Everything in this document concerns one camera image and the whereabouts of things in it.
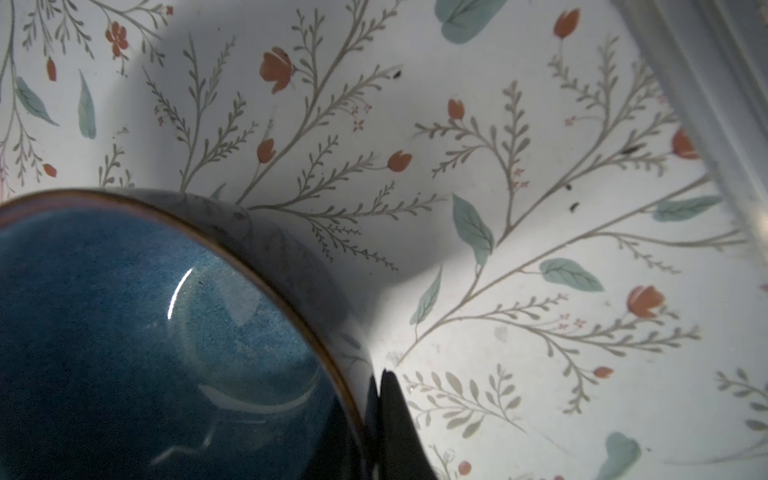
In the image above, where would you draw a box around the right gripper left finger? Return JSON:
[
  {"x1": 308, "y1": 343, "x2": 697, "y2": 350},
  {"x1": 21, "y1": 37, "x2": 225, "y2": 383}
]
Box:
[{"x1": 311, "y1": 376, "x2": 381, "y2": 479}]

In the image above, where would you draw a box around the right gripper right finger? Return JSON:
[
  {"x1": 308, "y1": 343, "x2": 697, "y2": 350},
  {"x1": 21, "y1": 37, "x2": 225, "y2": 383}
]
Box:
[{"x1": 380, "y1": 370, "x2": 437, "y2": 480}]

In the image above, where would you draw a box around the blue grey bowl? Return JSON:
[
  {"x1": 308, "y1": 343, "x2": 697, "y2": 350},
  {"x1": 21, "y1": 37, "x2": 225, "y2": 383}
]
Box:
[{"x1": 1, "y1": 189, "x2": 372, "y2": 479}]

